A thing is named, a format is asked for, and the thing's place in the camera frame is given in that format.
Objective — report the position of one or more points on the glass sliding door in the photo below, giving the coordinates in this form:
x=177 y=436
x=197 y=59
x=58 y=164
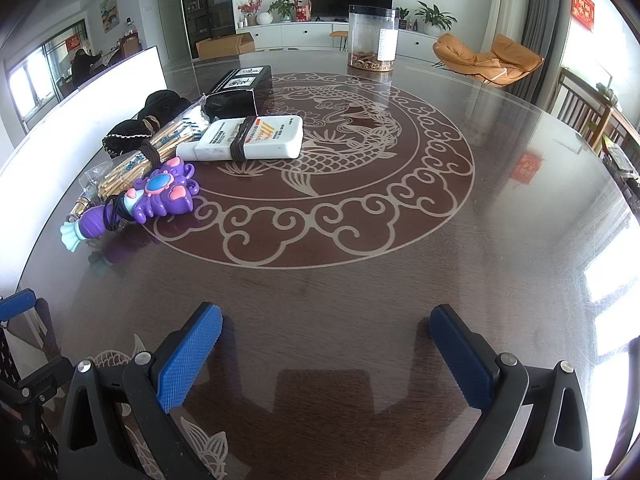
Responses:
x=35 y=80

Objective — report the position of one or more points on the white case with rubber band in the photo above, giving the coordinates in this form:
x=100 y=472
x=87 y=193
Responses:
x=280 y=137

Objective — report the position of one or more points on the wrapped chopstick bundle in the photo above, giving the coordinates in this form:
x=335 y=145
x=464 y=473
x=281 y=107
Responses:
x=125 y=170

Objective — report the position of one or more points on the clear plastic jar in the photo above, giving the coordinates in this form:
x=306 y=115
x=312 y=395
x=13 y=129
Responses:
x=367 y=35

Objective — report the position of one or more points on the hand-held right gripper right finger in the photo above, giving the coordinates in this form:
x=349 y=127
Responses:
x=460 y=355

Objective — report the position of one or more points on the orange lounge chair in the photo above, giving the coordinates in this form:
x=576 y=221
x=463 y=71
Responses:
x=480 y=60

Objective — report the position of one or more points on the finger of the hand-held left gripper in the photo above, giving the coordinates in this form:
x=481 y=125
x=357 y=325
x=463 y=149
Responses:
x=17 y=305
x=45 y=375

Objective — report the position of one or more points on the bushy potted green plant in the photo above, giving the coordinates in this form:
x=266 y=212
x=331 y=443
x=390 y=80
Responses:
x=282 y=7

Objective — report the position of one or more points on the cardboard box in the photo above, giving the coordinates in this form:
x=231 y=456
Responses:
x=222 y=46

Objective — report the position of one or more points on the black dotted bag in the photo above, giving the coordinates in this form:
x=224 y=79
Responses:
x=40 y=442

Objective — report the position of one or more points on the white television cabinet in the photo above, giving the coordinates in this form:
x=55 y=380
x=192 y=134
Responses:
x=300 y=35

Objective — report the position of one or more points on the large potted green plant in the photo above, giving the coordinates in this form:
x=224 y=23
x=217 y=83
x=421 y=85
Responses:
x=435 y=16

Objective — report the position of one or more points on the wooden stool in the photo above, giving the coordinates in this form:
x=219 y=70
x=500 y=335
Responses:
x=338 y=35

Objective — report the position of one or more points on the grey curtain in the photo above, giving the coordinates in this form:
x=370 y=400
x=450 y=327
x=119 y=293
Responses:
x=545 y=20

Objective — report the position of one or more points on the black rectangular box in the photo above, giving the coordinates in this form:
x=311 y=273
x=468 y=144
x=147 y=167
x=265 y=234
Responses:
x=240 y=87

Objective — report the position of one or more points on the small potted plant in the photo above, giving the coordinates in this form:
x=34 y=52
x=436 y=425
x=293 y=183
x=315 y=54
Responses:
x=402 y=17

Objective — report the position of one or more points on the purple toy wand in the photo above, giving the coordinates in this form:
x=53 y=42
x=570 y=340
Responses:
x=160 y=195

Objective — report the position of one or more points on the red wall hanging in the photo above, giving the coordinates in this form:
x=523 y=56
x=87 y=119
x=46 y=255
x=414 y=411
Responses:
x=583 y=7

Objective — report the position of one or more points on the long white panel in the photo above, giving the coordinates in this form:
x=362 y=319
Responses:
x=90 y=105

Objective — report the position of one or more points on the white door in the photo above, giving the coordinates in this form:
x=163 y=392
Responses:
x=165 y=25

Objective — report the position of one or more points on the dark glass display cabinet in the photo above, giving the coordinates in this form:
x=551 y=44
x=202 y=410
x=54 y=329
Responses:
x=205 y=5

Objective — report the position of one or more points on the black hat with zigzag trim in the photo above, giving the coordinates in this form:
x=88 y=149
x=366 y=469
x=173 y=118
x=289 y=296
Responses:
x=150 y=105

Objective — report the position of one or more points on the dark wooden chair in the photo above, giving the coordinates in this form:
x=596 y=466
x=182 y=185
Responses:
x=580 y=105

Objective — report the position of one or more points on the red flowers in vase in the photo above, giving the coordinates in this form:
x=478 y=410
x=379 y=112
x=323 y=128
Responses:
x=250 y=10

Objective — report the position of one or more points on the white curtain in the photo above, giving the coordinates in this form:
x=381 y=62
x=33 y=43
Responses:
x=507 y=5

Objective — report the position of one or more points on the framed wall painting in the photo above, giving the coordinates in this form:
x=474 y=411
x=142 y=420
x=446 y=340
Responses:
x=109 y=11

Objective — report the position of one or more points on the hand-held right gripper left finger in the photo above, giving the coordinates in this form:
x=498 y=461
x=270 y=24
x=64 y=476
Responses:
x=190 y=355

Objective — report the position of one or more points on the brown wooden cabinet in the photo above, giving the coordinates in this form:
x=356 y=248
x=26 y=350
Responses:
x=129 y=45

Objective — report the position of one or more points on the red gift box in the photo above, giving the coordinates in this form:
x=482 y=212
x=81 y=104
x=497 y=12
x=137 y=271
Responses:
x=303 y=11

